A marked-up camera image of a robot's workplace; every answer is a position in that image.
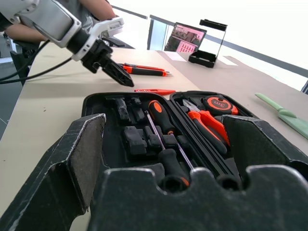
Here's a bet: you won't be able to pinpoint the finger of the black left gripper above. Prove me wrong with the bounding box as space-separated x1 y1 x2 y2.
102 63 128 87
105 56 135 88

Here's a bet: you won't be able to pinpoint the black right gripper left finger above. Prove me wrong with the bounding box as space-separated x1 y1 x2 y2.
0 113 110 231

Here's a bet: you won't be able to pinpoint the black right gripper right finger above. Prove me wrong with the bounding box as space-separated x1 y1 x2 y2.
220 114 308 180

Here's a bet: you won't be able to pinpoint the pale green plastic tool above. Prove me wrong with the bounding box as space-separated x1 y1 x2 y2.
255 92 308 141

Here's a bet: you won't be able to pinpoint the black plastic tool case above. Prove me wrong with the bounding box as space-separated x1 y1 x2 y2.
82 90 262 191

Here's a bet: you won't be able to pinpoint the orange black utility knife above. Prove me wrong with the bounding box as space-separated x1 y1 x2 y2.
122 65 167 77

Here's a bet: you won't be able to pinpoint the red slim screwdriver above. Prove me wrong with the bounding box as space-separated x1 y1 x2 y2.
117 63 173 74

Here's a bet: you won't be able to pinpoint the red tester pen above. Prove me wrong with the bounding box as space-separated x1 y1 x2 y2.
134 88 178 96

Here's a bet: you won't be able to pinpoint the person's grey shirt torso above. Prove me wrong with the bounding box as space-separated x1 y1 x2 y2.
57 0 97 31

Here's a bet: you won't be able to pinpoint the orange black thick screwdriver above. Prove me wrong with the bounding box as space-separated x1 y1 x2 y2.
147 99 195 170

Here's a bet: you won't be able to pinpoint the white paper sheet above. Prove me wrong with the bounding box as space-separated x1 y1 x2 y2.
165 51 188 63

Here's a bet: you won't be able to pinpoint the orange black tape measure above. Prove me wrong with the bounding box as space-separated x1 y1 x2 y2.
201 94 239 116

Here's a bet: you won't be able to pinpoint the laptop with pink screen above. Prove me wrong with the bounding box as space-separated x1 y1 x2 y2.
164 22 208 54

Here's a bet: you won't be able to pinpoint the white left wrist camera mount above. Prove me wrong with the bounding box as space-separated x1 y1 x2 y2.
71 16 125 62

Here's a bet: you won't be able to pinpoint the orange handled pliers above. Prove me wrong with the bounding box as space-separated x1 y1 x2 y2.
181 98 231 155

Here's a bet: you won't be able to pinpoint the black frame stand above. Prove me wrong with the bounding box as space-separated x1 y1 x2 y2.
188 19 229 70

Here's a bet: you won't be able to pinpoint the black handled slim screwdriver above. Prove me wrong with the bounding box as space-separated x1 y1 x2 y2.
144 109 191 188

